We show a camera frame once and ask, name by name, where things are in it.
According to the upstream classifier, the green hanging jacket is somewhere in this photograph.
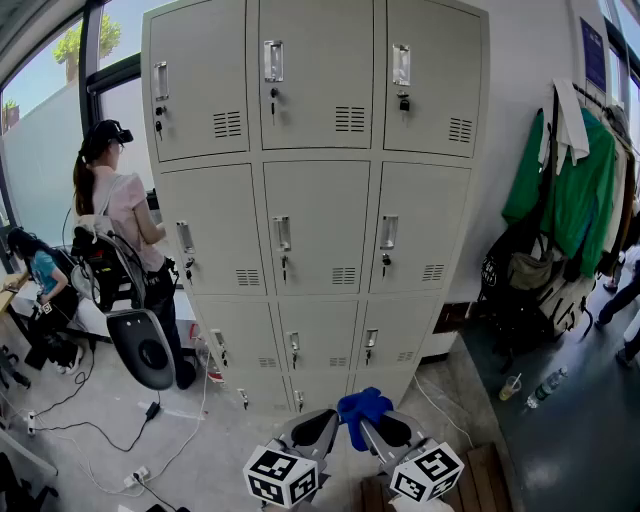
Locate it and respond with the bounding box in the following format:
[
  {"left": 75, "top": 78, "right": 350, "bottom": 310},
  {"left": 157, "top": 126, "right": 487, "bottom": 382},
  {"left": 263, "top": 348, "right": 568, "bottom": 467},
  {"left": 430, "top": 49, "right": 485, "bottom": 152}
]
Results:
[{"left": 502, "top": 107, "right": 617, "bottom": 279}]

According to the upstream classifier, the light wooden desk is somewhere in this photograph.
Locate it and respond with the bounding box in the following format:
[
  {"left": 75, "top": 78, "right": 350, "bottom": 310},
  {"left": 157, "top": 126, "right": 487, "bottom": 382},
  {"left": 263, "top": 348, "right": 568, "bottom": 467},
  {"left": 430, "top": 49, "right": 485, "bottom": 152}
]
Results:
[{"left": 0, "top": 272, "right": 32, "bottom": 321}]

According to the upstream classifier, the white cable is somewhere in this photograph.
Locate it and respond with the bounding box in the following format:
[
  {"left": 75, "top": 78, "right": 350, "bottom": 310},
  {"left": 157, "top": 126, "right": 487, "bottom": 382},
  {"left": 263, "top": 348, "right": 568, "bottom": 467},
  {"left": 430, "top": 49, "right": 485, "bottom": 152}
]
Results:
[
  {"left": 412, "top": 372, "right": 474, "bottom": 449},
  {"left": 29, "top": 344, "right": 211, "bottom": 497}
]

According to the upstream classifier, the purple wall poster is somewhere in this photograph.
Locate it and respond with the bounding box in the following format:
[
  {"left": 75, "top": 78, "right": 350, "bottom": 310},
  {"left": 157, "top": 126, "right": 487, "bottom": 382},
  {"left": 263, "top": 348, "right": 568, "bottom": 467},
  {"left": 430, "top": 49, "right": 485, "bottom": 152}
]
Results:
[{"left": 579, "top": 17, "right": 608, "bottom": 94}]

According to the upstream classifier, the black clothes rack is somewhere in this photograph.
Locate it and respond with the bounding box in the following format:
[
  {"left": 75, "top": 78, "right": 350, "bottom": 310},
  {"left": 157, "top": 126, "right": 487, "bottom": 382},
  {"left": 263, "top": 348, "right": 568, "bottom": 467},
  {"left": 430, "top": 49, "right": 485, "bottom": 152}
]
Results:
[{"left": 549, "top": 74, "right": 640, "bottom": 281}]

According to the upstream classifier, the grey metal locker door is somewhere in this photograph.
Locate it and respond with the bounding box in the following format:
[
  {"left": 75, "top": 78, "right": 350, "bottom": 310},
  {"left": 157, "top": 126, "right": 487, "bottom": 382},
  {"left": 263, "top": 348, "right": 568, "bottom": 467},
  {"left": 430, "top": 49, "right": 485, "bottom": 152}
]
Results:
[{"left": 263, "top": 159, "right": 371, "bottom": 296}]

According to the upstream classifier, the black bag white print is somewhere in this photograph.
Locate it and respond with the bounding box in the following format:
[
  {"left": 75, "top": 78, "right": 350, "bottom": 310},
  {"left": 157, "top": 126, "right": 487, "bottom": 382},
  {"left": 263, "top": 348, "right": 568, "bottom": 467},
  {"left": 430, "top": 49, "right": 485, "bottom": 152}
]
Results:
[{"left": 479, "top": 234, "right": 519, "bottom": 314}]

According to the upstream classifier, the wooden slat platform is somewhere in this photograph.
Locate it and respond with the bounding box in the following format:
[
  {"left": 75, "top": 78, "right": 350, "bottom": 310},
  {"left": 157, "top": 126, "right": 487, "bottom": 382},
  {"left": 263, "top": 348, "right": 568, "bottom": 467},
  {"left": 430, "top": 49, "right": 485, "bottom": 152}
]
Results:
[{"left": 359, "top": 442, "right": 512, "bottom": 512}]

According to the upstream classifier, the black equipment backpack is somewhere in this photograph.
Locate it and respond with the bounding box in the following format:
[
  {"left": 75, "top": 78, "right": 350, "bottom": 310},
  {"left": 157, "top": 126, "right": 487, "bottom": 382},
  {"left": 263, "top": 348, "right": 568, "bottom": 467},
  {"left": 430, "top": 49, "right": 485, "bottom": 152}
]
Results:
[{"left": 69, "top": 214, "right": 149, "bottom": 314}]

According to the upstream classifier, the black cable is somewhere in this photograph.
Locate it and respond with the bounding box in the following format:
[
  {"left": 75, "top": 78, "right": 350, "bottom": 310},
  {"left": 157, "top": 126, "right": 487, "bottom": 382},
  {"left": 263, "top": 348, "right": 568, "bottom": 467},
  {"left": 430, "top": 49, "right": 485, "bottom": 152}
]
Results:
[{"left": 34, "top": 344, "right": 161, "bottom": 454}]

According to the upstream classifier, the brown wooden box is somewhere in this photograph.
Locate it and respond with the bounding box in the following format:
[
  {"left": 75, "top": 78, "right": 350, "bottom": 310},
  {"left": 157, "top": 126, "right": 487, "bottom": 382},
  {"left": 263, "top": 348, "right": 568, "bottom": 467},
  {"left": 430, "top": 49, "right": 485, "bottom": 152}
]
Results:
[{"left": 433, "top": 301, "right": 471, "bottom": 335}]

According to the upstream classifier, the large glass window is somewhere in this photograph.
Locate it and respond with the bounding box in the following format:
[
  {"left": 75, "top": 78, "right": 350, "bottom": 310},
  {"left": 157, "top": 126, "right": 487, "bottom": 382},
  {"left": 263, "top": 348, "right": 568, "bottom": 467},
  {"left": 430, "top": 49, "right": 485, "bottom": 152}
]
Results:
[{"left": 0, "top": 0, "right": 147, "bottom": 247}]

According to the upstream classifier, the blue cloth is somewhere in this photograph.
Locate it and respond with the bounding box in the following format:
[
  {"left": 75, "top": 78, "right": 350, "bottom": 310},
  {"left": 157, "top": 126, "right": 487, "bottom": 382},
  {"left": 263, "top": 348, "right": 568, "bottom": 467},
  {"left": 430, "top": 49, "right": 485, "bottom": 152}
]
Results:
[{"left": 337, "top": 387, "right": 396, "bottom": 451}]

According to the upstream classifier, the grey black chair back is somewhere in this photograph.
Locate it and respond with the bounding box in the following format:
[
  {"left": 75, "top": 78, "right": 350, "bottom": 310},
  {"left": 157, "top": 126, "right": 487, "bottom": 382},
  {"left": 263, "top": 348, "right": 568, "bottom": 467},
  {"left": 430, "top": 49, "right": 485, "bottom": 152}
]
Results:
[{"left": 105, "top": 308, "right": 177, "bottom": 392}]

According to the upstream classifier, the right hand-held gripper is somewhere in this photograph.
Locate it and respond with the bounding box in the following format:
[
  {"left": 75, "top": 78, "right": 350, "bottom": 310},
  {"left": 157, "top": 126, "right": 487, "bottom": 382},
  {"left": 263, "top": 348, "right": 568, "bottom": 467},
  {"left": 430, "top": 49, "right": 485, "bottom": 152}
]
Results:
[{"left": 358, "top": 410, "right": 465, "bottom": 504}]

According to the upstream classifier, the white hanging shirt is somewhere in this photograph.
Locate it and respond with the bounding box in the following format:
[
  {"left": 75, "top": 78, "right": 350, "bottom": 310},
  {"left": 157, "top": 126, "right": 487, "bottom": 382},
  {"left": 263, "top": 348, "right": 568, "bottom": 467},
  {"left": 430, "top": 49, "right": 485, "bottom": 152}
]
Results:
[{"left": 537, "top": 77, "right": 591, "bottom": 166}]

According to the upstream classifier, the clear plastic water bottle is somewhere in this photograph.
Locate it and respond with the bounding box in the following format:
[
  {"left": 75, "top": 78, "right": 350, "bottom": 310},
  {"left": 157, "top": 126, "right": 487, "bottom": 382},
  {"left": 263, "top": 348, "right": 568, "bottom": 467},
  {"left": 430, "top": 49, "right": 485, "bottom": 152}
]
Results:
[{"left": 524, "top": 367, "right": 569, "bottom": 409}]

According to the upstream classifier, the plastic cup with drink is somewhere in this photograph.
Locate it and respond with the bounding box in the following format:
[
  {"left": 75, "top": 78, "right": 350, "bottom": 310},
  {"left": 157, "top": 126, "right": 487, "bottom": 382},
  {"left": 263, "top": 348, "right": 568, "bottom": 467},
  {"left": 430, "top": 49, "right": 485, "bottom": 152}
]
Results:
[{"left": 498, "top": 372, "right": 523, "bottom": 402}]

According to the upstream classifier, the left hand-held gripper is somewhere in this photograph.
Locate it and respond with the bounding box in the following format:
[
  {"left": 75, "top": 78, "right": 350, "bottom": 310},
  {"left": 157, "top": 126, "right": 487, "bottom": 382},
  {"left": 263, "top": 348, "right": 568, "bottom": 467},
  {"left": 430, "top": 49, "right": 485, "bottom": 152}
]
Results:
[{"left": 243, "top": 408, "right": 342, "bottom": 509}]

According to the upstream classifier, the grey metal locker cabinet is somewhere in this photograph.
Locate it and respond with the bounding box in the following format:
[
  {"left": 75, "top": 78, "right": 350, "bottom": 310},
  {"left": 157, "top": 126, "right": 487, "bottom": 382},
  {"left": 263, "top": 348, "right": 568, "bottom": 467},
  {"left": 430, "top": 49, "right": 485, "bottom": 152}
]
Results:
[{"left": 141, "top": 0, "right": 490, "bottom": 416}]

